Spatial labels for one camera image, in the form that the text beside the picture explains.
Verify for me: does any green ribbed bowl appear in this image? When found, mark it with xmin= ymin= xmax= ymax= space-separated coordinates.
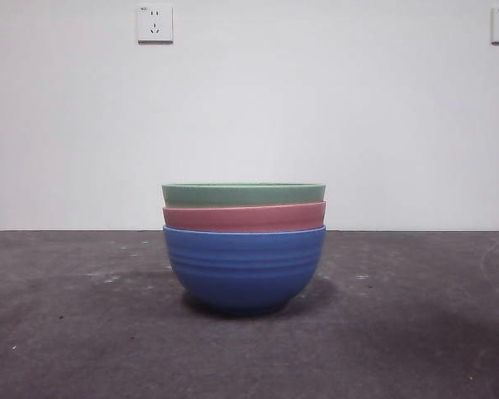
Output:
xmin=161 ymin=181 xmax=328 ymax=209

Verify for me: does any red ribbed bowl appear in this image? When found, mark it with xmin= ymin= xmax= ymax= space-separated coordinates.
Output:
xmin=162 ymin=200 xmax=328 ymax=234

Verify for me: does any blue ribbed bowl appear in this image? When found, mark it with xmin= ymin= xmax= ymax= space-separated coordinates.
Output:
xmin=162 ymin=224 xmax=329 ymax=315

